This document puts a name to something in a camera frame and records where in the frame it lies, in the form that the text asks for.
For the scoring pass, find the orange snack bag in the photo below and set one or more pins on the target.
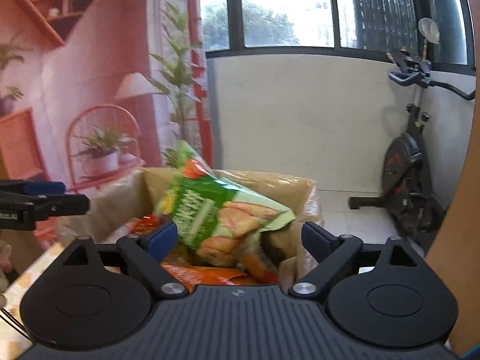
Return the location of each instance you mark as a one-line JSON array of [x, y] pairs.
[[192, 276]]

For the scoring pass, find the red shiny snack packet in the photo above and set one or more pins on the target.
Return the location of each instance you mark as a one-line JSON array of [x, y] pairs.
[[147, 224]]

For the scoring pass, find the window frame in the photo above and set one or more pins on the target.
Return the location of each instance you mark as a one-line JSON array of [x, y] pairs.
[[360, 29]]

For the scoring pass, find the printed room backdrop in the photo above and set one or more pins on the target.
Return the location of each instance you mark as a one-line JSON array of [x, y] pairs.
[[91, 85]]

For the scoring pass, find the checkered floral tablecloth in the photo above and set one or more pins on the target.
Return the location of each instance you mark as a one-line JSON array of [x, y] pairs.
[[14, 344]]

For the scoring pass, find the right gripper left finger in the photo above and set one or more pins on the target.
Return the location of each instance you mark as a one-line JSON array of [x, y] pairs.
[[143, 256]]

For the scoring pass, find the black exercise bike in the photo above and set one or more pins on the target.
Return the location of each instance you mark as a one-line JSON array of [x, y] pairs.
[[407, 189]]

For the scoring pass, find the green chip bag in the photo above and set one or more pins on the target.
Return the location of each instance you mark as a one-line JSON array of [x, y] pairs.
[[215, 216]]

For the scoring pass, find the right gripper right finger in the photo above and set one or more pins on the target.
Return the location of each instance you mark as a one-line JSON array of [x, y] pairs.
[[335, 256]]

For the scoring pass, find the brown cardboard box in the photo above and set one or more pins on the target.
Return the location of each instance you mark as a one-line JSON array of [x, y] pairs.
[[280, 252]]

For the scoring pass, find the person's left hand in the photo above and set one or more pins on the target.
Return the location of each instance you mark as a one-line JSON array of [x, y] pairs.
[[5, 264]]

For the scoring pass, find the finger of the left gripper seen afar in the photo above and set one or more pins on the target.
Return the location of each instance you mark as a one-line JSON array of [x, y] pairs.
[[63, 206]]

